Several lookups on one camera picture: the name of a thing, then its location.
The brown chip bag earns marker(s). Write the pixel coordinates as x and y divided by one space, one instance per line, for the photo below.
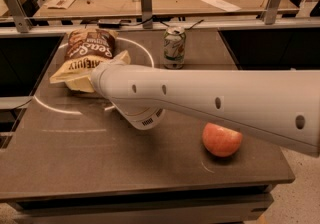
86 49

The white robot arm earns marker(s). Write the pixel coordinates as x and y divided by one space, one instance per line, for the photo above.
281 107

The green 7up can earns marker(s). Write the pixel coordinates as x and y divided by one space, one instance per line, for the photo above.
174 47

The black power adapter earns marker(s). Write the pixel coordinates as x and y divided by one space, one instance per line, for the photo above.
105 23

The paper envelope left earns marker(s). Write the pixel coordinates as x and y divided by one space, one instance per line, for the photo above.
59 4

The small white paper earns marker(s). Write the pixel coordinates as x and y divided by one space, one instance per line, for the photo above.
222 5

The red apple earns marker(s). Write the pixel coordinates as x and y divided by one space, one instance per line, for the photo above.
221 141

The middle metal bracket post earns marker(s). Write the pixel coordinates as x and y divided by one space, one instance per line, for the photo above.
147 14

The metal bracket post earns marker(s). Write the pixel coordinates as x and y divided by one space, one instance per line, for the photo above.
21 21
147 14
269 14

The left metal bracket post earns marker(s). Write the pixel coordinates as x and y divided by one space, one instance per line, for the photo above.
21 21

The right metal bracket post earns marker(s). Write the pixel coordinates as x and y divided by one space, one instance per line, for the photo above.
269 14

